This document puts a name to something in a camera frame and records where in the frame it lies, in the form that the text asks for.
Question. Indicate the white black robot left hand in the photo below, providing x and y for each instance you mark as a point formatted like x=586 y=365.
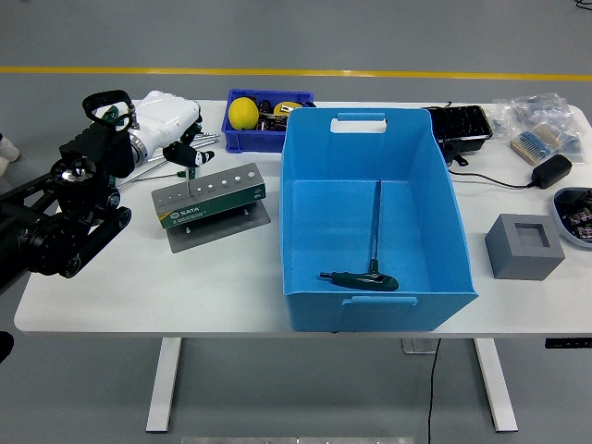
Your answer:
x=166 y=118

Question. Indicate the green silver wrench stand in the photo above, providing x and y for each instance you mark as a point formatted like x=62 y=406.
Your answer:
x=208 y=213

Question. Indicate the large blue plastic box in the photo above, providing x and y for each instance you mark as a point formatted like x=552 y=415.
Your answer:
x=324 y=222

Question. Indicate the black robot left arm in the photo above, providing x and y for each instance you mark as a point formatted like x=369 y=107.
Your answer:
x=69 y=240

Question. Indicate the yellow lemon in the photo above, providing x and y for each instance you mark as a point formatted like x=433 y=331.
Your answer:
x=243 y=113

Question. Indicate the small blue parts bin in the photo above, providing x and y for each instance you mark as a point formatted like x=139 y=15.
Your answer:
x=254 y=141

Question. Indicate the yellow tape measure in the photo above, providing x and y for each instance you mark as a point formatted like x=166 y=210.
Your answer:
x=279 y=111

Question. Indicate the person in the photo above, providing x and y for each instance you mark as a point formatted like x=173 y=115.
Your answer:
x=7 y=150

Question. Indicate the white table leg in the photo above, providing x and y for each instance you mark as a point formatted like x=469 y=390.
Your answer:
x=164 y=384
x=497 y=384

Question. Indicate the black plastic tray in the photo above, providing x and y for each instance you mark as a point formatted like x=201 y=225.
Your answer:
x=462 y=125

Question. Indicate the grey table foot plate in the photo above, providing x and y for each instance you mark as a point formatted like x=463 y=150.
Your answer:
x=416 y=347

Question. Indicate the clear plastic parts bags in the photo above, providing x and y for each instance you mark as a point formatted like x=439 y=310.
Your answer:
x=536 y=108

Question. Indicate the blue resistor strip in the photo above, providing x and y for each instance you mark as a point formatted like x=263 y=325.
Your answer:
x=536 y=143

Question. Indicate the grey foam block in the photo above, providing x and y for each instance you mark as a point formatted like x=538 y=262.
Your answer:
x=522 y=250

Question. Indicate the black power adapter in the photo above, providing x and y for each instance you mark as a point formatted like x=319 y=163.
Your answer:
x=550 y=171

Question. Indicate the oval grey dish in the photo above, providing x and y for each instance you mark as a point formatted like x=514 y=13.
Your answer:
x=573 y=217

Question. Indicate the black table control panel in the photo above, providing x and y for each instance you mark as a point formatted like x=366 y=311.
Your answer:
x=569 y=343

